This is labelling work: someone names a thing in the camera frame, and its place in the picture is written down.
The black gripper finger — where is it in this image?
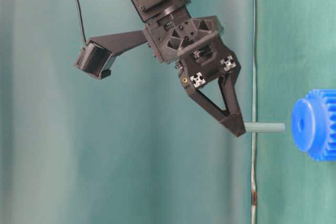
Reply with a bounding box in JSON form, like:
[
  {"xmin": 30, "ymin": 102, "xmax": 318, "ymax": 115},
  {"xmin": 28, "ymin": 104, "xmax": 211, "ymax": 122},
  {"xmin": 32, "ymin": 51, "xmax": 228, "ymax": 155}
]
[{"xmin": 187, "ymin": 75, "xmax": 246, "ymax": 137}]

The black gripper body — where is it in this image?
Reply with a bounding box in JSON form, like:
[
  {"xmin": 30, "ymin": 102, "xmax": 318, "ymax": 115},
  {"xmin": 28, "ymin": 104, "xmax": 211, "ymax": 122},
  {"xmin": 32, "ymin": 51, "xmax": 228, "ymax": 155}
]
[{"xmin": 144, "ymin": 6, "xmax": 240, "ymax": 96}]

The grey metal shaft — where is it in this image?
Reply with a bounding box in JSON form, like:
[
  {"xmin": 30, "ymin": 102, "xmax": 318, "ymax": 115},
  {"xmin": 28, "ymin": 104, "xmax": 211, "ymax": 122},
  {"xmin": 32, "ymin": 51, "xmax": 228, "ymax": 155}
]
[{"xmin": 244, "ymin": 122, "xmax": 286, "ymax": 133}]

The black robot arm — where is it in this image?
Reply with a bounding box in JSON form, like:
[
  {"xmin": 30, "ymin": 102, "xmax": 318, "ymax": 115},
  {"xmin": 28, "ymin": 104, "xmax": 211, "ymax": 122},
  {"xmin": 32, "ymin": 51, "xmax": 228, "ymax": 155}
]
[{"xmin": 131, "ymin": 0, "xmax": 246, "ymax": 137}]

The blue plastic gear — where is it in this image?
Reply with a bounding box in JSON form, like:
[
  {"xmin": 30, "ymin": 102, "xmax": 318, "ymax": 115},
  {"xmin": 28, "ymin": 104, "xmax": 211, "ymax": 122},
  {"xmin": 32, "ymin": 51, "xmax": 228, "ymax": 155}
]
[{"xmin": 291, "ymin": 89, "xmax": 335, "ymax": 162}]

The green background curtain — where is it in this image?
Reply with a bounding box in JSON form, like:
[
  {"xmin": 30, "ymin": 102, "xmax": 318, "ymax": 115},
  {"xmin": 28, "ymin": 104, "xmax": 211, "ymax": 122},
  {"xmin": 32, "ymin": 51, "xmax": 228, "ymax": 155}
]
[{"xmin": 1, "ymin": 0, "xmax": 251, "ymax": 223}]

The green table mat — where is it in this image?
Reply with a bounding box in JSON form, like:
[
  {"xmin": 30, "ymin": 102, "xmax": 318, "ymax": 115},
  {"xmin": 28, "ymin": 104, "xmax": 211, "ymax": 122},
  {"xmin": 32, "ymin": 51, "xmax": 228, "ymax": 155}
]
[{"xmin": 256, "ymin": 0, "xmax": 335, "ymax": 223}]

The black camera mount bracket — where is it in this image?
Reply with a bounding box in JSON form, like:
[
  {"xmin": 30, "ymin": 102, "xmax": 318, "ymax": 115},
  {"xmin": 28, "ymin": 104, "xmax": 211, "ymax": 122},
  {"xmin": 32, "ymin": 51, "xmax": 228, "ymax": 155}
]
[{"xmin": 89, "ymin": 30, "xmax": 147, "ymax": 56}]

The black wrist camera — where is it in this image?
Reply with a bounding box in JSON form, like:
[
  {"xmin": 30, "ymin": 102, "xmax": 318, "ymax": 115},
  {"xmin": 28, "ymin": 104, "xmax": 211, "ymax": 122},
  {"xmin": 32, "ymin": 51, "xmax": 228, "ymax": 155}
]
[{"xmin": 75, "ymin": 42, "xmax": 116, "ymax": 80}]

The black camera cable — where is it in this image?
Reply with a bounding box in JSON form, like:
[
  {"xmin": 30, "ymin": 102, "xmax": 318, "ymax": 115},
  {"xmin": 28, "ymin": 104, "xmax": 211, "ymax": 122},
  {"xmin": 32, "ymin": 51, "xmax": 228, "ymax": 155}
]
[{"xmin": 68, "ymin": 0, "xmax": 89, "ymax": 46}]

